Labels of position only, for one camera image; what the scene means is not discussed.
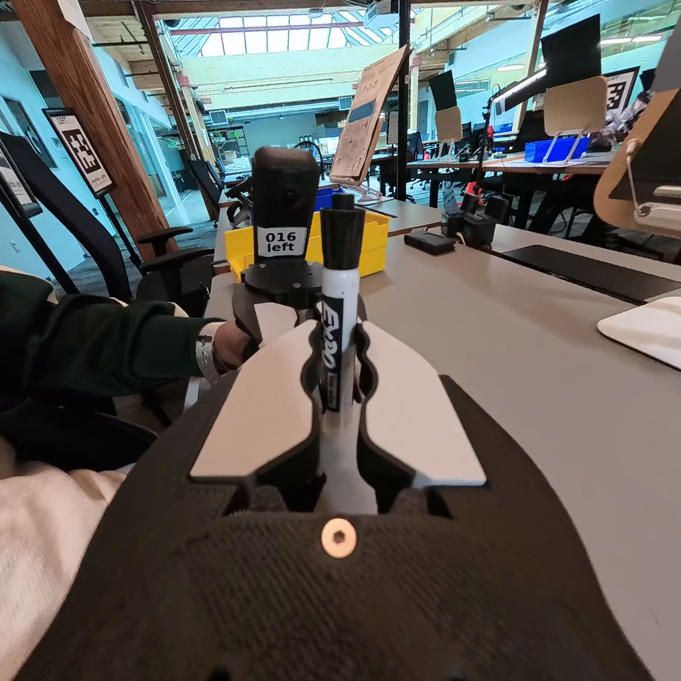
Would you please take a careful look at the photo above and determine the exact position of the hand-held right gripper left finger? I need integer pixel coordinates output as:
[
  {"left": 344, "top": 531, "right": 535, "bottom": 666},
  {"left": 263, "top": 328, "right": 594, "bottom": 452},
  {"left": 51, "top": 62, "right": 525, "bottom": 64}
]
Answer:
[{"left": 190, "top": 320, "right": 327, "bottom": 512}]

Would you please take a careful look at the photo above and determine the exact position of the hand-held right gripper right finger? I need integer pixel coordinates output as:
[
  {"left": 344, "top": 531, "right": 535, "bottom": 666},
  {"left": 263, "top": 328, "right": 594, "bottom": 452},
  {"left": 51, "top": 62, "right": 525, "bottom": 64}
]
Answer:
[{"left": 353, "top": 321, "right": 488, "bottom": 512}]

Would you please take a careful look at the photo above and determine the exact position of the black dry-erase marker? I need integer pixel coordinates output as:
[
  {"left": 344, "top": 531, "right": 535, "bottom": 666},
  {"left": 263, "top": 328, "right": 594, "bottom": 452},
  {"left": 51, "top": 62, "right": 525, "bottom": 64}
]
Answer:
[{"left": 319, "top": 194, "right": 375, "bottom": 480}]

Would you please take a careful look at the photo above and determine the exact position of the yellow plastic bin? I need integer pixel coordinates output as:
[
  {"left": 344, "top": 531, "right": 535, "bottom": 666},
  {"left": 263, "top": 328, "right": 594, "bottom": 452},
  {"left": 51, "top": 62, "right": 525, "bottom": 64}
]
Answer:
[{"left": 225, "top": 209, "right": 390, "bottom": 284}]

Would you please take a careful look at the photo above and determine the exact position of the person's left forearm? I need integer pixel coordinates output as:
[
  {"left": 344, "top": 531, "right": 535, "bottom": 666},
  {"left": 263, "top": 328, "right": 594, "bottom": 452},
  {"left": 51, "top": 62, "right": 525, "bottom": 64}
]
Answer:
[{"left": 0, "top": 271, "right": 227, "bottom": 399}]

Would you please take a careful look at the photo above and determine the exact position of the person's left hand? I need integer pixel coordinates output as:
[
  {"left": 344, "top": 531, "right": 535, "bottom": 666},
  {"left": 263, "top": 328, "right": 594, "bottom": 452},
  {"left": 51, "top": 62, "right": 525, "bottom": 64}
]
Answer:
[{"left": 214, "top": 321, "right": 262, "bottom": 373}]

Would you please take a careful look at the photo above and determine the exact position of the white folding stand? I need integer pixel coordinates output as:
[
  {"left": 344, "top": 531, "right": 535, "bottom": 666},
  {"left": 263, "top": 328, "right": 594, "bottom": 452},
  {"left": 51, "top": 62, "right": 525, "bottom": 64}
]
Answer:
[{"left": 341, "top": 173, "right": 385, "bottom": 204}]

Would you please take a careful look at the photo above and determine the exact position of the cardboard document board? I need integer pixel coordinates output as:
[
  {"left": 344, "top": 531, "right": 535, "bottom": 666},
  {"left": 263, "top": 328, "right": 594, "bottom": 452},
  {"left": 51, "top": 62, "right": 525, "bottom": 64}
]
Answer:
[{"left": 329, "top": 44, "right": 415, "bottom": 188}]

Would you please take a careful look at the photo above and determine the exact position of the black office chair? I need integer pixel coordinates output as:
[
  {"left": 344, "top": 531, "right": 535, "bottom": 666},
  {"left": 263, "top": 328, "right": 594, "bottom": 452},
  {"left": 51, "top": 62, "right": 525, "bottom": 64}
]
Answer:
[{"left": 0, "top": 130, "right": 217, "bottom": 319}]

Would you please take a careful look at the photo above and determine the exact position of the black pole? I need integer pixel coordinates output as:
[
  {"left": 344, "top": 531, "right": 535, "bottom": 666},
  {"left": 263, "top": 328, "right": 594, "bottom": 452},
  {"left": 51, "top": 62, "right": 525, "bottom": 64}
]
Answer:
[{"left": 396, "top": 0, "right": 415, "bottom": 204}]

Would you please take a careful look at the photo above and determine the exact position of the black flat box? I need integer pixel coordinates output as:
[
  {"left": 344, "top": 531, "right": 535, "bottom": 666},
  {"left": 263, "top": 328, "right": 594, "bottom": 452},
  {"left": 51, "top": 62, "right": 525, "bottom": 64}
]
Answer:
[{"left": 403, "top": 230, "right": 456, "bottom": 258}]

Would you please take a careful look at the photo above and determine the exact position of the cardboard panel on stand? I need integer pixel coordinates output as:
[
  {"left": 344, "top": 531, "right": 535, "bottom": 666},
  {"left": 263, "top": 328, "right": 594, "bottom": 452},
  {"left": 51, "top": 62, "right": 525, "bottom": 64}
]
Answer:
[
  {"left": 434, "top": 106, "right": 463, "bottom": 142},
  {"left": 543, "top": 76, "right": 609, "bottom": 138}
]

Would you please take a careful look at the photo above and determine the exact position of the black panel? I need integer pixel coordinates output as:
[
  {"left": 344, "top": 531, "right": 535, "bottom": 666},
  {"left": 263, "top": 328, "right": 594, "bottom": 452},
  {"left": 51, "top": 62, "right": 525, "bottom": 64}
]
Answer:
[
  {"left": 540, "top": 14, "right": 604, "bottom": 88},
  {"left": 429, "top": 71, "right": 459, "bottom": 112}
]

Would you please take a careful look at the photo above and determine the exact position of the black framed tag sign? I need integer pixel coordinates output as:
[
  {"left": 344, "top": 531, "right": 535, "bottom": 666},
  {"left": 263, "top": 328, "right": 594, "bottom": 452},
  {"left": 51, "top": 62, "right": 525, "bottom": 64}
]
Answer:
[
  {"left": 42, "top": 108, "right": 144, "bottom": 269},
  {"left": 0, "top": 134, "right": 43, "bottom": 221}
]

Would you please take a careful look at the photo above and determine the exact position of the black desk mat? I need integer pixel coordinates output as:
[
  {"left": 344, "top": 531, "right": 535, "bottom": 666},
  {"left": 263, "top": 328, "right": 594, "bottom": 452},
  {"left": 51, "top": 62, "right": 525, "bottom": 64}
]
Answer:
[{"left": 502, "top": 245, "right": 681, "bottom": 306}]

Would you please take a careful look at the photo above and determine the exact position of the white tablet stand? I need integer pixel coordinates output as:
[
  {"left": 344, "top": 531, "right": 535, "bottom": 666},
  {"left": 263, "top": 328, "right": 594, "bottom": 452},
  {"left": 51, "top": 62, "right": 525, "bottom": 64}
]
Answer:
[{"left": 597, "top": 183, "right": 681, "bottom": 372}]

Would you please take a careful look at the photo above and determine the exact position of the white light bar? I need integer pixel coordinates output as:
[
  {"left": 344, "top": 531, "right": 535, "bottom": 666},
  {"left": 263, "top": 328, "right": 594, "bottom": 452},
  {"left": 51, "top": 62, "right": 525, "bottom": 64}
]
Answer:
[{"left": 489, "top": 66, "right": 549, "bottom": 114}]

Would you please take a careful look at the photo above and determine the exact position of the white paper notice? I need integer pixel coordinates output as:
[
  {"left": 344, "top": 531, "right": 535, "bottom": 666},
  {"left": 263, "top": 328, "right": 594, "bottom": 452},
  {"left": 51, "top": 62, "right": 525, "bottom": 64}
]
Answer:
[{"left": 56, "top": 0, "right": 95, "bottom": 41}]

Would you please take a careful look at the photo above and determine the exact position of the cardboard holder with black panel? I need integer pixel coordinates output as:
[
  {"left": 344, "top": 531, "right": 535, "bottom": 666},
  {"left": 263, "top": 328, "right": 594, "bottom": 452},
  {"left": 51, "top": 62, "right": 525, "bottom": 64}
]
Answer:
[{"left": 592, "top": 88, "right": 681, "bottom": 240}]

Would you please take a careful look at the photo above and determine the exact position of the grey perforated wrist strap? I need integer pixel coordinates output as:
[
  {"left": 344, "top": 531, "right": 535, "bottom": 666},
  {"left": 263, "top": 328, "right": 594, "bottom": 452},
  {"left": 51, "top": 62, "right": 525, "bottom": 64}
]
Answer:
[{"left": 195, "top": 324, "right": 227, "bottom": 388}]

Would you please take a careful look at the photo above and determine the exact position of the wooden post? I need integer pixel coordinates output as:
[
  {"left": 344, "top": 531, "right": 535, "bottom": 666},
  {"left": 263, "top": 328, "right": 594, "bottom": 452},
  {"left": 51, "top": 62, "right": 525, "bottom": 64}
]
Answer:
[{"left": 12, "top": 0, "right": 178, "bottom": 262}]

